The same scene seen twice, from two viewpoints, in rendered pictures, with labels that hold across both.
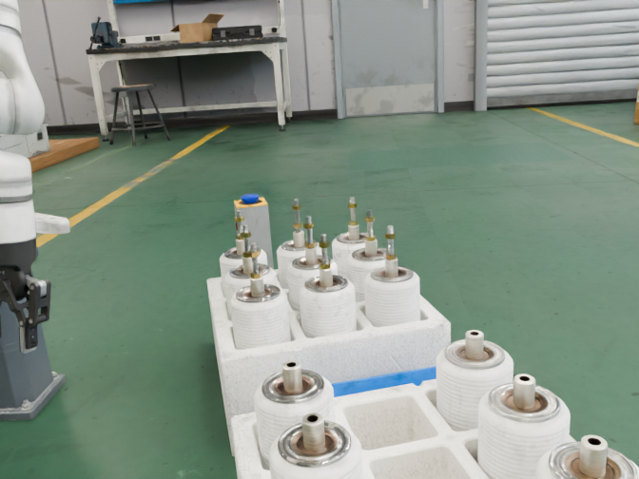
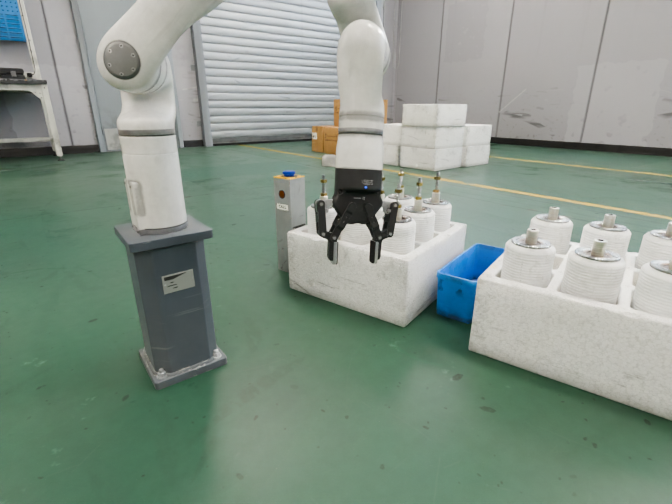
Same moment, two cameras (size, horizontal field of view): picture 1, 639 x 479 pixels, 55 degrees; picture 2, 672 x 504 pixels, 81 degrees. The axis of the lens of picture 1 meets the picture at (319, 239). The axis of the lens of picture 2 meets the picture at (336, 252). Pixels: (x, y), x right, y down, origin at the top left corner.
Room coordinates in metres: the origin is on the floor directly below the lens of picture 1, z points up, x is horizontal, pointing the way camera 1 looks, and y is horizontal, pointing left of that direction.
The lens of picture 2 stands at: (0.34, 0.86, 0.52)
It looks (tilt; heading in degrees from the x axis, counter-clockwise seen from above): 20 degrees down; 319
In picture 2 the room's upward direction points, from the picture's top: straight up
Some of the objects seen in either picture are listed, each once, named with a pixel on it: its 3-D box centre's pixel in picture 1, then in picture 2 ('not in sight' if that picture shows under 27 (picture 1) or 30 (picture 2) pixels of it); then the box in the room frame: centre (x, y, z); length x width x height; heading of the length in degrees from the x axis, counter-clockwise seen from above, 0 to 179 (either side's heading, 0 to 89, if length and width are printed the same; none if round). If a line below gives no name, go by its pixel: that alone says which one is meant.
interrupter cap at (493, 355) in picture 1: (474, 354); (552, 218); (0.71, -0.19, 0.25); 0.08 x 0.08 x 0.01
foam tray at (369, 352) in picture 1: (317, 339); (378, 255); (1.11, 0.02, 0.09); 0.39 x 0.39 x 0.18; 12
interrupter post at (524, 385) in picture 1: (524, 392); (608, 221); (0.59, -0.21, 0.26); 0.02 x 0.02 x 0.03
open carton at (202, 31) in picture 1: (198, 28); not in sight; (5.73, 0.94, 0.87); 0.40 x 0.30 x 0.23; 72
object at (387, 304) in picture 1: (393, 321); (432, 231); (1.01, -0.12, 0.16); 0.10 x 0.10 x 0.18
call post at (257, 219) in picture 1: (256, 267); (290, 224); (1.37, 0.15, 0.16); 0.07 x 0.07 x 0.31; 12
